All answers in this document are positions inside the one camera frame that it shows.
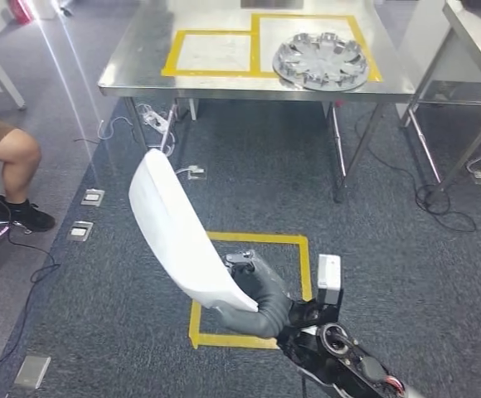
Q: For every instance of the red plastic object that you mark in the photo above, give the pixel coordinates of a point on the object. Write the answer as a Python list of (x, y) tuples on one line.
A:
[(20, 11)]

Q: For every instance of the steel workbench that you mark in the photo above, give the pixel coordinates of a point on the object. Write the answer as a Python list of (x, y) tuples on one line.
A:
[(149, 55)]

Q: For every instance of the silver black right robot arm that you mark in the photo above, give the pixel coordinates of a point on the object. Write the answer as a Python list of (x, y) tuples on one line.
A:
[(348, 373)]

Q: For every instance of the red ball under table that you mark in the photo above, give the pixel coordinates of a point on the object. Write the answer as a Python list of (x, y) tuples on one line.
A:
[(340, 104)]

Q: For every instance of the silver wheel hubcap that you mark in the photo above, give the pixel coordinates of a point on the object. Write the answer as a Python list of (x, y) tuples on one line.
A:
[(319, 60)]

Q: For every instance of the steel table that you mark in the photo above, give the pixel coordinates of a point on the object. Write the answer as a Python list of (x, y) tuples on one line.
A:
[(477, 38)]

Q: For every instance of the white table leg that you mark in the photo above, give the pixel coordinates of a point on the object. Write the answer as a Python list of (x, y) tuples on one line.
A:
[(0, 68)]

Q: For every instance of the metal floor socket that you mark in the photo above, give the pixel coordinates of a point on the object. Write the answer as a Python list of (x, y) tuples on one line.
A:
[(80, 231), (32, 372), (92, 198)]

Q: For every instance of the person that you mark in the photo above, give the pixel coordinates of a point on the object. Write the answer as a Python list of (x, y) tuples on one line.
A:
[(12, 159)]

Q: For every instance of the white curved plastic part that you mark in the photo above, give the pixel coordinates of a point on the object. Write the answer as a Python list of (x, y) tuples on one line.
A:
[(174, 231)]

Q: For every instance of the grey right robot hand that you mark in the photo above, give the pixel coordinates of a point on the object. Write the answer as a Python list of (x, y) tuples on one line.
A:
[(271, 305)]

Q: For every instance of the white power strip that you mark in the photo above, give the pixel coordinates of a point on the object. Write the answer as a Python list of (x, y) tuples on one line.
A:
[(155, 121)]

